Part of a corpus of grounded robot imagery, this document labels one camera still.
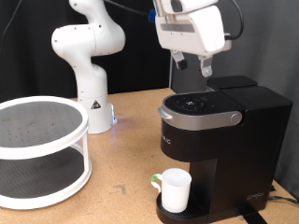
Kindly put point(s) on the white mug with green tape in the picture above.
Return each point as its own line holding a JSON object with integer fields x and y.
{"x": 174, "y": 191}

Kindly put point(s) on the black backdrop curtain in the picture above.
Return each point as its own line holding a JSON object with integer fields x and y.
{"x": 31, "y": 62}

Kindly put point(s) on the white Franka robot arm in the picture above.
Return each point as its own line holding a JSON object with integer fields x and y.
{"x": 90, "y": 46}

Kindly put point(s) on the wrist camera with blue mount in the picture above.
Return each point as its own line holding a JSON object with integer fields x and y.
{"x": 151, "y": 15}

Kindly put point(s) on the white two-tier turntable shelf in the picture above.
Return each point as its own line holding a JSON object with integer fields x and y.
{"x": 40, "y": 149}

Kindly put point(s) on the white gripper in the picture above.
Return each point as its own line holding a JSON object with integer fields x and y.
{"x": 193, "y": 31}

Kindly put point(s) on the black Keurig coffee machine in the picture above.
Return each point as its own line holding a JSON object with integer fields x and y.
{"x": 236, "y": 149}

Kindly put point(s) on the grey partition panel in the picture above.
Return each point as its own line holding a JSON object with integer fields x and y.
{"x": 264, "y": 46}

